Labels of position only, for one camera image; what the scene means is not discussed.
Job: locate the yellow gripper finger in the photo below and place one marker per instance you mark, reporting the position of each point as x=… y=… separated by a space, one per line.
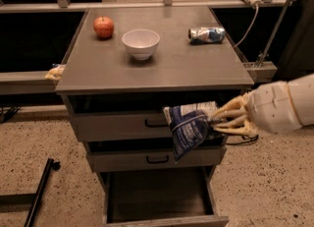
x=239 y=127
x=233 y=108

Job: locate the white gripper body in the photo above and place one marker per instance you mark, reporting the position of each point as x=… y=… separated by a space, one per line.
x=270 y=107

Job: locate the blue chip bag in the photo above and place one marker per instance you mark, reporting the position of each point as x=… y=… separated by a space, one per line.
x=190 y=125

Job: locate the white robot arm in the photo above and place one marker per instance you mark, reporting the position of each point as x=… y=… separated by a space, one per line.
x=302 y=93

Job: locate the bottom grey drawer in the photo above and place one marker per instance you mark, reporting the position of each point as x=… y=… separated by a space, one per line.
x=180 y=197

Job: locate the grey drawer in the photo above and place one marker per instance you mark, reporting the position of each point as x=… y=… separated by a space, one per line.
x=128 y=116
x=180 y=197
x=147 y=154

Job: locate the middle grey drawer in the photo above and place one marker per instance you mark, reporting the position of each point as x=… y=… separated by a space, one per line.
x=147 y=154

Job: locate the grey drawer cabinet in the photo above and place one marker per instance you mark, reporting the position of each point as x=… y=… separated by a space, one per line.
x=104 y=66

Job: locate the top grey drawer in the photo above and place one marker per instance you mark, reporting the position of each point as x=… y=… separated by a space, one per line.
x=128 y=116

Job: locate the dark cabinet at right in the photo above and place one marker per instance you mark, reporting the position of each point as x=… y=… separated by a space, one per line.
x=297 y=59

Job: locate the crushed silver blue can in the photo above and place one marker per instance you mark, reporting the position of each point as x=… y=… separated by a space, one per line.
x=206 y=35

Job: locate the white bowl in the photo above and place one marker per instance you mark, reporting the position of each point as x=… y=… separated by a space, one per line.
x=141 y=43

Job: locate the red apple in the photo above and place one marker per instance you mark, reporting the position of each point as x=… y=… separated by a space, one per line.
x=103 y=27

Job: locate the yellow sponge on ledge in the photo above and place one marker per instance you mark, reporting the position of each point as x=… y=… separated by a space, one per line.
x=55 y=73

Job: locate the black metal bar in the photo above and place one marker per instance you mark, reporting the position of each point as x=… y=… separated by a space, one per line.
x=50 y=165

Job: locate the grey metal ledge rail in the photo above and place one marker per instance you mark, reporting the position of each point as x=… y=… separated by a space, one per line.
x=25 y=83

